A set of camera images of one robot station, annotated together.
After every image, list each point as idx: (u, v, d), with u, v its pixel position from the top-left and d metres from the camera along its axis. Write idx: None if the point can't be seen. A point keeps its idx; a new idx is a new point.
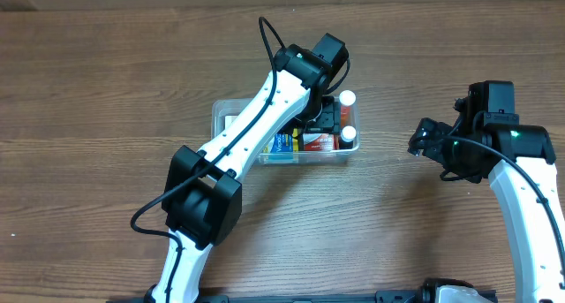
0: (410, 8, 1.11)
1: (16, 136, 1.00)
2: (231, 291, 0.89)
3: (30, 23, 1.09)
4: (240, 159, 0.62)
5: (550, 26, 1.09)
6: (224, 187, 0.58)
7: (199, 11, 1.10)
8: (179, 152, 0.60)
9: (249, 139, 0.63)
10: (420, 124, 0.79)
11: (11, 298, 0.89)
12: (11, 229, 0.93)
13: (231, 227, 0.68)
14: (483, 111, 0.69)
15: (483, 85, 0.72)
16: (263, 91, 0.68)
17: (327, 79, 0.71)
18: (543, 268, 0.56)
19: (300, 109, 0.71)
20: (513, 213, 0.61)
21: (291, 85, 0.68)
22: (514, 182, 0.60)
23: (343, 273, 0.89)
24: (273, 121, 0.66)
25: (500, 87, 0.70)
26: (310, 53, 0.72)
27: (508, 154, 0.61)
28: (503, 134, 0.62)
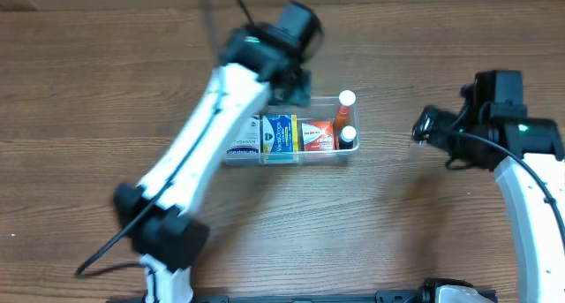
0: (410, 8, 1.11)
1: (17, 136, 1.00)
2: (230, 291, 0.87)
3: (32, 25, 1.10)
4: (187, 190, 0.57)
5: (550, 26, 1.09)
6: (171, 223, 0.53)
7: (199, 12, 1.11)
8: (117, 193, 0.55)
9: (195, 162, 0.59)
10: None
11: (9, 297, 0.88)
12: (11, 229, 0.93)
13: (201, 244, 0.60)
14: (489, 102, 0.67)
15: (489, 74, 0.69)
16: (210, 95, 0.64)
17: (291, 61, 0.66)
18: (548, 272, 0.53)
19: (258, 104, 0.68)
20: (518, 211, 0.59)
21: (245, 83, 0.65)
22: (520, 181, 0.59)
23: (343, 273, 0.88)
24: (225, 131, 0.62)
25: (508, 78, 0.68)
26: (267, 33, 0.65)
27: (516, 149, 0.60)
28: (510, 126, 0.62)
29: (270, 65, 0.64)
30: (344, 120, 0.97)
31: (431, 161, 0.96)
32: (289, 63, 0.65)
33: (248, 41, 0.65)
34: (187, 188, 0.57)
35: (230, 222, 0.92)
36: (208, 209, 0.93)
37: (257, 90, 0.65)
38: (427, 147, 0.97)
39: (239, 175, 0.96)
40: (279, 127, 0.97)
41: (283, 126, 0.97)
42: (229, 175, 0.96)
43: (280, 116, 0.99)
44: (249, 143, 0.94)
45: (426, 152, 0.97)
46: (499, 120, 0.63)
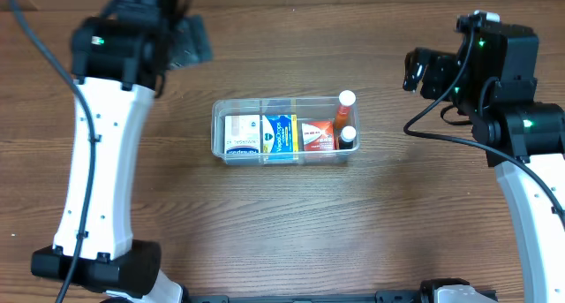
0: (410, 8, 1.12)
1: (17, 136, 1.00)
2: (230, 291, 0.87)
3: (32, 25, 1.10)
4: (105, 237, 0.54)
5: (550, 26, 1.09)
6: (107, 273, 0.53)
7: (199, 12, 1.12)
8: (33, 268, 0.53)
9: (99, 205, 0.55)
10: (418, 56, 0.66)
11: (9, 297, 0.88)
12: (11, 229, 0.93)
13: (146, 258, 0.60)
14: (494, 78, 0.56)
15: (495, 38, 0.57)
16: (81, 123, 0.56)
17: (153, 45, 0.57)
18: (557, 291, 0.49)
19: (146, 98, 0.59)
20: (524, 222, 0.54)
21: (113, 94, 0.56)
22: (526, 191, 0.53)
23: (343, 273, 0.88)
24: (118, 154, 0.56)
25: (521, 46, 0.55)
26: (107, 30, 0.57)
27: (520, 152, 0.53)
28: (514, 120, 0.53)
29: (135, 58, 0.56)
30: (344, 120, 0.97)
31: (431, 161, 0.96)
32: (153, 45, 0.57)
33: (94, 44, 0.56)
34: (105, 233, 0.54)
35: (230, 223, 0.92)
36: (209, 209, 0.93)
37: (131, 98, 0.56)
38: (428, 147, 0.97)
39: (238, 175, 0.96)
40: (279, 127, 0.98)
41: (283, 126, 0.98)
42: (229, 176, 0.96)
43: (280, 116, 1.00)
44: (249, 143, 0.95)
45: (426, 151, 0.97)
46: (500, 109, 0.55)
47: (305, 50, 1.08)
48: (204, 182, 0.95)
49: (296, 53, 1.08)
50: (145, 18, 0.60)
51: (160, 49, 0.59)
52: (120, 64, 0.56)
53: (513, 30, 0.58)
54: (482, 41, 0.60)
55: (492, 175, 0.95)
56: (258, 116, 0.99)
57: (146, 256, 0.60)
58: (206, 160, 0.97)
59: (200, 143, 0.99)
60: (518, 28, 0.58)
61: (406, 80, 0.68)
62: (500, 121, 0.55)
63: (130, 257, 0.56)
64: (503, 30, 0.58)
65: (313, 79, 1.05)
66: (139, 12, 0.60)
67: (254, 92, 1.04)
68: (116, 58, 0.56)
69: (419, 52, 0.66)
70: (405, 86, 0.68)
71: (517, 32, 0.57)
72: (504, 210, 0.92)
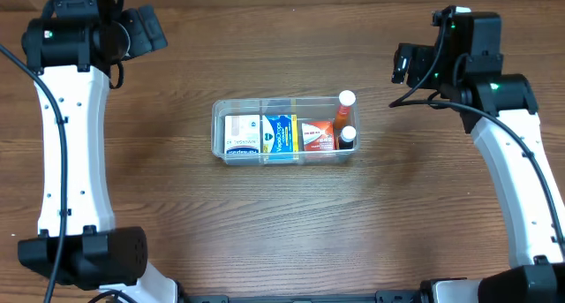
0: (410, 8, 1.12)
1: (17, 136, 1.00)
2: (230, 291, 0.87)
3: None
4: (86, 209, 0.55)
5: (550, 26, 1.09)
6: (93, 246, 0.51)
7: (199, 12, 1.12)
8: (20, 253, 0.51)
9: (75, 181, 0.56)
10: (399, 48, 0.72)
11: (8, 298, 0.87)
12: (11, 229, 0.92)
13: (136, 238, 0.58)
14: (464, 55, 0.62)
15: (464, 20, 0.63)
16: (48, 110, 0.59)
17: (101, 33, 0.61)
18: (534, 223, 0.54)
19: (104, 80, 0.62)
20: (500, 169, 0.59)
21: (72, 76, 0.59)
22: (499, 140, 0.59)
23: (343, 273, 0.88)
24: (86, 132, 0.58)
25: (485, 25, 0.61)
26: (55, 22, 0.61)
27: (490, 109, 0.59)
28: (483, 87, 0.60)
29: (86, 44, 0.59)
30: (344, 120, 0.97)
31: (431, 161, 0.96)
32: (101, 33, 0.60)
33: (45, 38, 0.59)
34: (85, 208, 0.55)
35: (230, 222, 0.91)
36: (208, 209, 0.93)
37: (91, 78, 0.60)
38: (428, 146, 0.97)
39: (238, 175, 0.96)
40: (279, 127, 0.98)
41: (283, 126, 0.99)
42: (229, 175, 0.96)
43: (280, 116, 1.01)
44: (249, 143, 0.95)
45: (426, 151, 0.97)
46: (471, 80, 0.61)
47: (305, 50, 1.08)
48: (203, 182, 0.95)
49: (296, 53, 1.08)
50: (86, 11, 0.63)
51: (107, 37, 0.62)
52: (75, 51, 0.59)
53: (480, 14, 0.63)
54: (454, 26, 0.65)
55: None
56: (258, 116, 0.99)
57: (133, 236, 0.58)
58: (206, 160, 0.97)
59: (200, 143, 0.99)
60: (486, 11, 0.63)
61: (395, 73, 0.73)
62: (472, 88, 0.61)
63: (116, 231, 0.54)
64: (471, 13, 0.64)
65: (313, 79, 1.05)
66: (80, 5, 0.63)
67: (255, 92, 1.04)
68: (67, 49, 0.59)
69: (403, 45, 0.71)
70: (394, 78, 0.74)
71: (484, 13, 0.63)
72: None
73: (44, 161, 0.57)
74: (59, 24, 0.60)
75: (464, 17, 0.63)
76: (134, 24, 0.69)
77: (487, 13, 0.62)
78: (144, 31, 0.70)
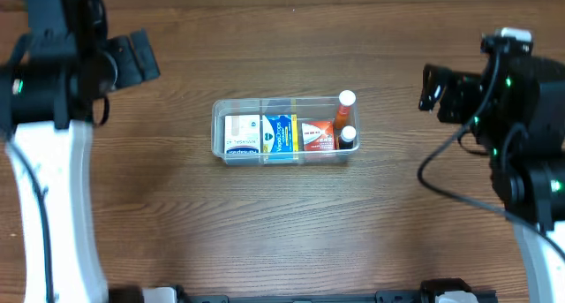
0: (410, 8, 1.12)
1: None
2: (230, 291, 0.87)
3: None
4: (75, 287, 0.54)
5: (550, 26, 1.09)
6: None
7: (199, 11, 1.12)
8: None
9: (61, 256, 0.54)
10: (435, 75, 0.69)
11: (9, 297, 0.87)
12: (11, 229, 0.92)
13: None
14: (519, 124, 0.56)
15: (523, 78, 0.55)
16: (25, 181, 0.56)
17: (78, 77, 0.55)
18: None
19: (86, 133, 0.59)
20: (540, 288, 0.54)
21: (49, 146, 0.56)
22: (548, 261, 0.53)
23: (343, 273, 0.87)
24: (67, 197, 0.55)
25: (553, 92, 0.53)
26: (24, 71, 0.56)
27: (544, 220, 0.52)
28: (538, 177, 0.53)
29: (62, 95, 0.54)
30: (344, 120, 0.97)
31: (431, 161, 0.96)
32: (78, 77, 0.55)
33: (14, 92, 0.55)
34: (72, 285, 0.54)
35: (230, 222, 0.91)
36: (208, 209, 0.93)
37: (67, 143, 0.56)
38: (427, 146, 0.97)
39: (238, 175, 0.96)
40: (279, 127, 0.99)
41: (283, 126, 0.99)
42: (229, 175, 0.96)
43: (280, 116, 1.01)
44: (249, 143, 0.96)
45: (426, 151, 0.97)
46: (526, 165, 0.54)
47: (305, 50, 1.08)
48: (203, 182, 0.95)
49: (296, 53, 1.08)
50: (61, 51, 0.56)
51: (84, 81, 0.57)
52: (49, 104, 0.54)
53: (545, 67, 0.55)
54: (510, 79, 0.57)
55: None
56: (258, 116, 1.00)
57: None
58: (206, 160, 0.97)
59: (200, 143, 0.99)
60: (548, 63, 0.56)
61: (423, 100, 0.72)
62: (523, 176, 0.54)
63: None
64: (534, 67, 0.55)
65: (313, 79, 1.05)
66: (55, 44, 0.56)
67: (255, 92, 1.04)
68: (47, 98, 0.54)
69: (439, 71, 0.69)
70: (422, 104, 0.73)
71: (553, 71, 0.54)
72: None
73: (24, 227, 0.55)
74: (30, 75, 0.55)
75: (523, 71, 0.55)
76: (124, 51, 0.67)
77: (550, 68, 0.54)
78: (134, 59, 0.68)
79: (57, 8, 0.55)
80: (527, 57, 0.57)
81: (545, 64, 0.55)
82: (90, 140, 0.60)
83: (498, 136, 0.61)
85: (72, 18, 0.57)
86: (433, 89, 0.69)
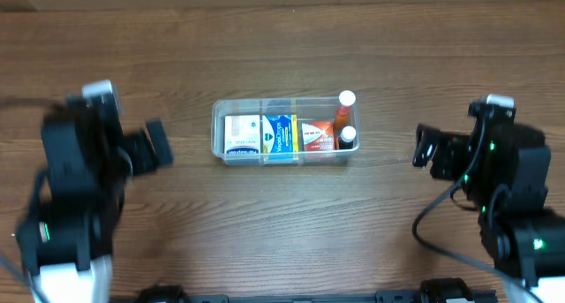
0: (410, 9, 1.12)
1: (17, 136, 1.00)
2: (230, 291, 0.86)
3: (31, 25, 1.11)
4: None
5: (549, 27, 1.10)
6: None
7: (199, 12, 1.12)
8: None
9: None
10: (427, 134, 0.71)
11: (8, 298, 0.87)
12: (11, 229, 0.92)
13: None
14: (502, 185, 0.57)
15: (506, 144, 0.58)
16: None
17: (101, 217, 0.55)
18: None
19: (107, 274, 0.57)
20: None
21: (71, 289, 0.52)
22: None
23: (343, 273, 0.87)
24: None
25: (531, 155, 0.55)
26: (48, 216, 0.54)
27: (528, 276, 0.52)
28: (522, 235, 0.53)
29: (88, 238, 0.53)
30: (344, 120, 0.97)
31: None
32: (99, 218, 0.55)
33: (41, 239, 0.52)
34: None
35: (230, 222, 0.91)
36: (209, 209, 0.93)
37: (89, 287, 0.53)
38: None
39: (238, 175, 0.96)
40: (279, 127, 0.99)
41: (283, 126, 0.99)
42: (229, 175, 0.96)
43: (280, 116, 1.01)
44: (249, 143, 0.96)
45: None
46: (509, 225, 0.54)
47: (305, 51, 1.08)
48: (203, 182, 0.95)
49: (296, 54, 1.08)
50: (83, 185, 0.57)
51: (104, 217, 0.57)
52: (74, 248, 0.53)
53: (524, 134, 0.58)
54: (492, 144, 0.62)
55: None
56: (259, 116, 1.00)
57: None
58: (206, 160, 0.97)
59: (200, 143, 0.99)
60: (528, 130, 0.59)
61: (417, 157, 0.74)
62: (509, 234, 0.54)
63: None
64: (515, 133, 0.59)
65: (314, 79, 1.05)
66: (76, 178, 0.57)
67: (255, 92, 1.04)
68: (68, 238, 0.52)
69: (429, 132, 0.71)
70: (416, 162, 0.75)
71: (531, 138, 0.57)
72: None
73: None
74: (56, 220, 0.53)
75: (507, 137, 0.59)
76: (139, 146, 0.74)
77: (527, 135, 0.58)
78: (148, 147, 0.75)
79: (75, 143, 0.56)
80: (508, 124, 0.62)
81: (525, 131, 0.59)
82: (109, 274, 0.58)
83: (483, 196, 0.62)
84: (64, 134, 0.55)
85: (89, 152, 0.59)
86: (424, 147, 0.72)
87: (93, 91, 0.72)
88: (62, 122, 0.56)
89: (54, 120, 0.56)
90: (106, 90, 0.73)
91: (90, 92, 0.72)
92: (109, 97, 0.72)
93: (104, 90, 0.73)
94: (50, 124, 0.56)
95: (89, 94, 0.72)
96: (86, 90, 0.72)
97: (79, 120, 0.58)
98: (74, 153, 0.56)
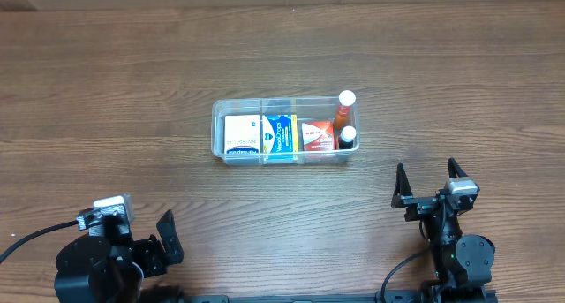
0: (410, 8, 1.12)
1: (18, 136, 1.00)
2: (230, 291, 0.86)
3: (31, 25, 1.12)
4: None
5: (550, 26, 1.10)
6: None
7: (199, 11, 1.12)
8: None
9: None
10: (402, 201, 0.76)
11: (9, 298, 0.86)
12: (11, 229, 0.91)
13: None
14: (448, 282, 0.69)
15: (461, 267, 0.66)
16: None
17: None
18: None
19: None
20: None
21: None
22: None
23: (342, 273, 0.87)
24: None
25: (477, 277, 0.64)
26: None
27: None
28: None
29: None
30: (344, 120, 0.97)
31: (431, 161, 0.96)
32: None
33: None
34: None
35: (230, 222, 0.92)
36: (208, 209, 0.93)
37: None
38: (427, 146, 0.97)
39: (238, 175, 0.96)
40: (279, 127, 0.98)
41: (283, 126, 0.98)
42: (229, 175, 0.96)
43: (280, 116, 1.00)
44: (249, 143, 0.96)
45: (426, 151, 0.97)
46: None
47: (305, 51, 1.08)
48: (203, 182, 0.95)
49: (296, 54, 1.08)
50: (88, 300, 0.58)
51: None
52: None
53: (478, 256, 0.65)
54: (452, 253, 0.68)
55: (493, 175, 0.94)
56: (258, 116, 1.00)
57: None
58: (206, 160, 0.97)
59: (200, 143, 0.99)
60: (484, 249, 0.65)
61: (394, 204, 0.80)
62: None
63: None
64: (470, 256, 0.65)
65: (313, 79, 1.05)
66: (80, 299, 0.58)
67: (255, 92, 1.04)
68: None
69: (404, 204, 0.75)
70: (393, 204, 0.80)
71: (482, 261, 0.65)
72: (504, 210, 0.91)
73: None
74: None
75: (463, 261, 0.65)
76: (153, 242, 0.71)
77: (482, 255, 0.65)
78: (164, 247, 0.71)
79: (85, 287, 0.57)
80: (471, 238, 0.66)
81: (481, 249, 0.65)
82: None
83: (435, 261, 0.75)
84: (79, 289, 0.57)
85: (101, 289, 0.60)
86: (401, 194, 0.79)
87: (105, 204, 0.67)
88: (76, 274, 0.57)
89: (69, 271, 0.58)
90: (119, 205, 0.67)
91: (101, 207, 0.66)
92: (123, 209, 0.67)
93: (117, 205, 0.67)
94: (65, 276, 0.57)
95: (101, 211, 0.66)
96: (98, 204, 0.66)
97: (93, 268, 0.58)
98: (84, 279, 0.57)
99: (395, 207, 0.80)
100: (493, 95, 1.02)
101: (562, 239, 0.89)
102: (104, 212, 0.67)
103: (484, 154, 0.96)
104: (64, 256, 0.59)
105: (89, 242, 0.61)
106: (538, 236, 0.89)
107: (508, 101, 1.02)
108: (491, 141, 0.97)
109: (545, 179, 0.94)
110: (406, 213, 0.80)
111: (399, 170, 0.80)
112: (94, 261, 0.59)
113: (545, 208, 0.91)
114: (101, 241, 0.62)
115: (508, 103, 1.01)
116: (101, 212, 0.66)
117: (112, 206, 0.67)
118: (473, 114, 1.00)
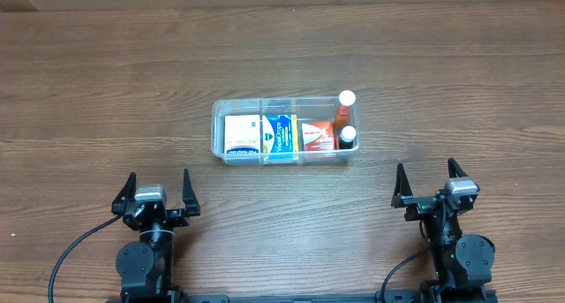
0: (410, 8, 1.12)
1: (17, 136, 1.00)
2: (230, 291, 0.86)
3: (31, 24, 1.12)
4: None
5: (549, 26, 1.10)
6: None
7: (199, 11, 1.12)
8: None
9: None
10: (402, 200, 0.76)
11: (9, 297, 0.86)
12: (11, 229, 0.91)
13: None
14: (448, 282, 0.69)
15: (461, 267, 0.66)
16: None
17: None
18: None
19: None
20: None
21: None
22: None
23: (342, 273, 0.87)
24: None
25: (478, 276, 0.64)
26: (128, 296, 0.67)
27: None
28: None
29: None
30: (344, 120, 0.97)
31: (431, 161, 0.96)
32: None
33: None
34: None
35: (230, 222, 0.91)
36: (209, 209, 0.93)
37: None
38: (427, 146, 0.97)
39: (238, 175, 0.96)
40: (279, 127, 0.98)
41: (283, 126, 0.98)
42: (229, 175, 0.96)
43: (280, 116, 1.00)
44: (249, 143, 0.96)
45: (426, 151, 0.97)
46: None
47: (305, 51, 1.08)
48: (204, 182, 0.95)
49: (296, 54, 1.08)
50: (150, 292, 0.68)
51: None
52: None
53: (478, 256, 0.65)
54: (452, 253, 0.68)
55: (493, 175, 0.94)
56: (258, 116, 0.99)
57: None
58: (206, 160, 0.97)
59: (200, 143, 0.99)
60: (484, 248, 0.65)
61: (394, 203, 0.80)
62: None
63: None
64: (470, 256, 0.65)
65: (313, 79, 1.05)
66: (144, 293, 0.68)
67: (254, 92, 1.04)
68: None
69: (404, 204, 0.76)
70: (393, 203, 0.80)
71: (482, 261, 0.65)
72: (504, 210, 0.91)
73: None
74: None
75: (463, 261, 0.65)
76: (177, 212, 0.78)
77: (482, 255, 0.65)
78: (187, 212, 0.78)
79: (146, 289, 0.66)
80: (471, 238, 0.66)
81: (482, 249, 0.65)
82: None
83: (435, 261, 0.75)
84: (140, 289, 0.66)
85: (154, 284, 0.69)
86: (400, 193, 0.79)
87: (144, 195, 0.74)
88: (136, 279, 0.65)
89: (128, 277, 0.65)
90: (157, 199, 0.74)
91: (142, 198, 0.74)
92: (161, 202, 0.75)
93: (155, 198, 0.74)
94: (128, 279, 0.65)
95: (142, 201, 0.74)
96: (139, 196, 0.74)
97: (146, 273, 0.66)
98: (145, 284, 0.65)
99: (395, 206, 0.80)
100: (493, 95, 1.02)
101: (562, 239, 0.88)
102: (144, 201, 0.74)
103: (484, 154, 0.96)
104: (120, 264, 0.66)
105: (136, 248, 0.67)
106: (538, 236, 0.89)
107: (508, 101, 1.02)
108: (491, 141, 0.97)
109: (544, 178, 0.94)
110: (407, 213, 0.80)
111: (399, 170, 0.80)
112: (147, 268, 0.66)
113: (545, 208, 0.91)
114: (144, 247, 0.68)
115: (508, 104, 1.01)
116: (142, 202, 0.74)
117: (152, 199, 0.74)
118: (473, 114, 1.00)
